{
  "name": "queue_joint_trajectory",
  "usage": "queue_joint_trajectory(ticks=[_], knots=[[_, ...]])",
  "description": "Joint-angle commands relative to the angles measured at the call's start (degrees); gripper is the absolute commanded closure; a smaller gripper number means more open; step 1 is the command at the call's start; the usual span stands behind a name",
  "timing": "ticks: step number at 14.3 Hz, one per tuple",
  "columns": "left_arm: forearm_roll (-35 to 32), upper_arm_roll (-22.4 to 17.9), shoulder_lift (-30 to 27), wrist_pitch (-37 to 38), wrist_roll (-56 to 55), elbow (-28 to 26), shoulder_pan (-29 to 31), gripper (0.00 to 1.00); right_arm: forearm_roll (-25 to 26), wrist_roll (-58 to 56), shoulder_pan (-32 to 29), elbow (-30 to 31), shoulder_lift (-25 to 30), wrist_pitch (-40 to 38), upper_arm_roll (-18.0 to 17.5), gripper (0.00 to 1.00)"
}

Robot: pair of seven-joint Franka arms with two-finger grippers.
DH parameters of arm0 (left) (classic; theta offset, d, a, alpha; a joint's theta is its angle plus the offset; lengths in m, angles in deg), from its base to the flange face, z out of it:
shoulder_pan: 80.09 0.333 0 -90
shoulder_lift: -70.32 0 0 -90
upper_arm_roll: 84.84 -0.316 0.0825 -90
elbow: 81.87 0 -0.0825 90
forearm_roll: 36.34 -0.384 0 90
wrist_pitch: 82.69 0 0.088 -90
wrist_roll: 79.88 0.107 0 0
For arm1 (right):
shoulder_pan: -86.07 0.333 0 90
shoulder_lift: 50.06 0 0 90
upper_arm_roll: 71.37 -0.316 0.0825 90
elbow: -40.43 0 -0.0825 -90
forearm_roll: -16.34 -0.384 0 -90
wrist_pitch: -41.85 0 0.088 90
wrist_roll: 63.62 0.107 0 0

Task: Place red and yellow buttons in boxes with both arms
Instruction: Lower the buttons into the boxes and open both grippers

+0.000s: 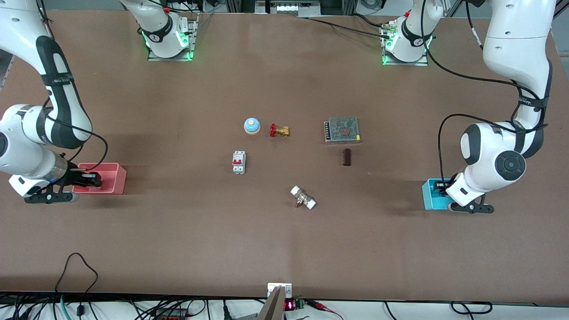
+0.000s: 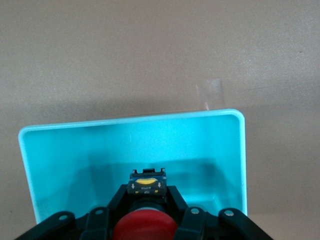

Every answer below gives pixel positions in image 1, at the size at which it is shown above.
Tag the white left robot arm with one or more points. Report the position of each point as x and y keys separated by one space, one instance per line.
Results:
x=511 y=35

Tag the grey device white label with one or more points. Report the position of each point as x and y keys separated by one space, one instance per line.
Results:
x=286 y=8

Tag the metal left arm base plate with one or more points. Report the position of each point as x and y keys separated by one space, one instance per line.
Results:
x=404 y=63

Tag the dark brown block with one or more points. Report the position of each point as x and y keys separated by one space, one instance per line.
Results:
x=347 y=157

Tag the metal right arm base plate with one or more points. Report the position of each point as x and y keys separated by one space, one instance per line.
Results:
x=171 y=58

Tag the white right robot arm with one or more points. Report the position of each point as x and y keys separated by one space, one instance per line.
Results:
x=18 y=31

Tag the red digit display module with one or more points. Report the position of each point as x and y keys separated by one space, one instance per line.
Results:
x=289 y=305

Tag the blue round bell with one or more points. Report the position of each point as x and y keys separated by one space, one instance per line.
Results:
x=251 y=126

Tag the blue plastic box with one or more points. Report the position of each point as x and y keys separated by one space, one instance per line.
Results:
x=429 y=198

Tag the pink plastic box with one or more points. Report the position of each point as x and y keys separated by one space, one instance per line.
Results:
x=111 y=178

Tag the white capped metal fitting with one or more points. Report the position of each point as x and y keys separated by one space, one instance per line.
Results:
x=303 y=198

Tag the white circuit breaker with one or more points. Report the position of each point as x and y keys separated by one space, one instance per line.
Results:
x=238 y=162

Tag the red clip lead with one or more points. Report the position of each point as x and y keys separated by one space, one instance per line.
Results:
x=322 y=306

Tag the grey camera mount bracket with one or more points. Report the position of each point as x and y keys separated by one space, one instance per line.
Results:
x=273 y=306

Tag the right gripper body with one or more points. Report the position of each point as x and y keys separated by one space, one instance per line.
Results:
x=76 y=178

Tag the metal mesh power supply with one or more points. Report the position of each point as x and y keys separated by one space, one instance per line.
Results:
x=342 y=130

